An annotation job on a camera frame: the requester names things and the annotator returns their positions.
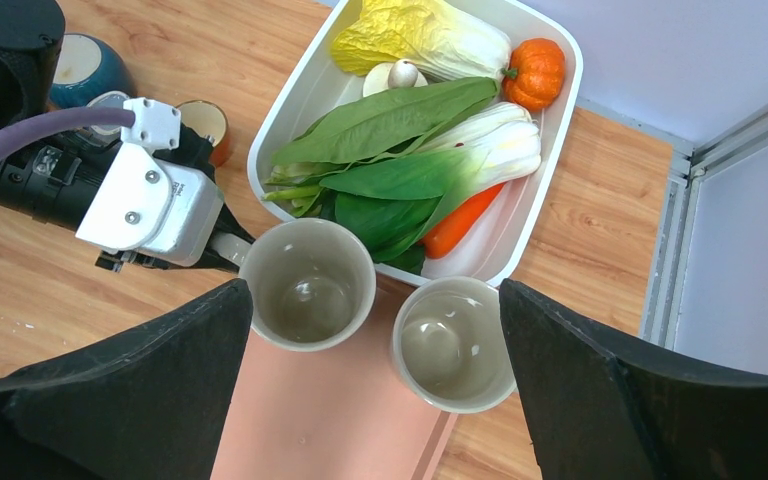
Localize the orange small mug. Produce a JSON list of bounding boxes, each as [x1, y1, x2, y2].
[[177, 100, 231, 168]]

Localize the yellow napa cabbage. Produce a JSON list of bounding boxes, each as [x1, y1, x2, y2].
[[330, 0, 512, 81]]

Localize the tall white floral mug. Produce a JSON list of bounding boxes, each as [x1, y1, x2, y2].
[[390, 276, 516, 414]]

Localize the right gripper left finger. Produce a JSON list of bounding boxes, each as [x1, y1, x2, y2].
[[0, 279, 253, 479]]

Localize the pink plastic tray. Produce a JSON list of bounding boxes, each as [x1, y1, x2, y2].
[[211, 276, 457, 479]]

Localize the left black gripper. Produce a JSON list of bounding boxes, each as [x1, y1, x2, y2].
[[0, 126, 255, 273]]

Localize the white vegetable bin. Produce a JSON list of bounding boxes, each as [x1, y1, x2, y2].
[[247, 1, 583, 286]]

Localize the grey-blue dotted mug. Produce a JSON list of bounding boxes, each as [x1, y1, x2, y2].
[[87, 90, 131, 109]]

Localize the white bok choy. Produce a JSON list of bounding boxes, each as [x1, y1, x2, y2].
[[417, 102, 542, 193]]

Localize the dark blue round mug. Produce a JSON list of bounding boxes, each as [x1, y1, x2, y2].
[[48, 33, 137, 109]]

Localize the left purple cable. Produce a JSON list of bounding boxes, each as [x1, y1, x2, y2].
[[0, 105, 137, 193]]

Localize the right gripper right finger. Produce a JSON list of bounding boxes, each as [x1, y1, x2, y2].
[[499, 279, 768, 479]]

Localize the green leafy vegetable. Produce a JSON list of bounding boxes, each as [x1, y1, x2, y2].
[[262, 77, 500, 274]]

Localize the orange carrot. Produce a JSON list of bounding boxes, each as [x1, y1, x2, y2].
[[421, 183, 505, 260]]

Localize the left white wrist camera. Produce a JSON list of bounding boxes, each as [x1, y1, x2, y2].
[[75, 97, 224, 267]]

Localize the small orange pumpkin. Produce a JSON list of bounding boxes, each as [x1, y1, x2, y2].
[[502, 38, 566, 112]]

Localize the white mushroom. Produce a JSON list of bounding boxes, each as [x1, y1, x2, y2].
[[362, 59, 428, 98]]

